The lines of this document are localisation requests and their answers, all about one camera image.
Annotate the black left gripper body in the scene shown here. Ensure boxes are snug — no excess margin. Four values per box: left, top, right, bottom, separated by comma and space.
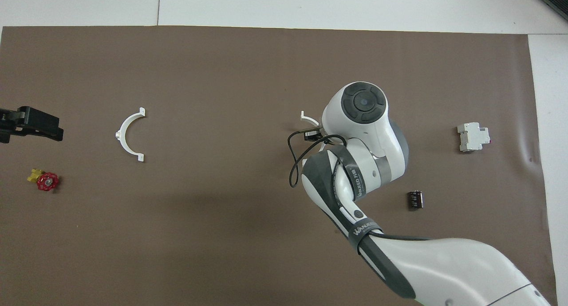
0, 109, 19, 144

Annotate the white half-ring pipe clamp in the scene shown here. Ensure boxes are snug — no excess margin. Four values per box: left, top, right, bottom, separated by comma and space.
300, 111, 321, 128
115, 107, 146, 163

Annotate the black cylindrical capacitor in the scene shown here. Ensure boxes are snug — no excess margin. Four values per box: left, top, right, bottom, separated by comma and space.
407, 190, 425, 210

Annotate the white circuit breaker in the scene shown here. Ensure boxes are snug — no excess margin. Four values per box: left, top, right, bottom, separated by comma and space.
457, 122, 491, 153

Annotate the brown table mat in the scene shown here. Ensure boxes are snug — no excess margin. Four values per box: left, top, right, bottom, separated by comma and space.
0, 26, 559, 306

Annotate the red-handled brass valve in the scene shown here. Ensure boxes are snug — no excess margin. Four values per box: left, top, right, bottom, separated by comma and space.
27, 168, 60, 192

